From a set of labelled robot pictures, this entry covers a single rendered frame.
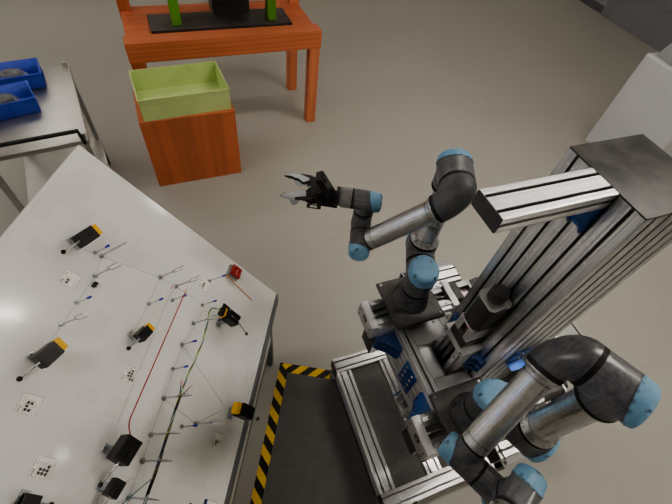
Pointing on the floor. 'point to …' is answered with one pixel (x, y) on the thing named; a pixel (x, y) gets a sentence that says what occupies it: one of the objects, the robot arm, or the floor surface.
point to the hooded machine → (642, 104)
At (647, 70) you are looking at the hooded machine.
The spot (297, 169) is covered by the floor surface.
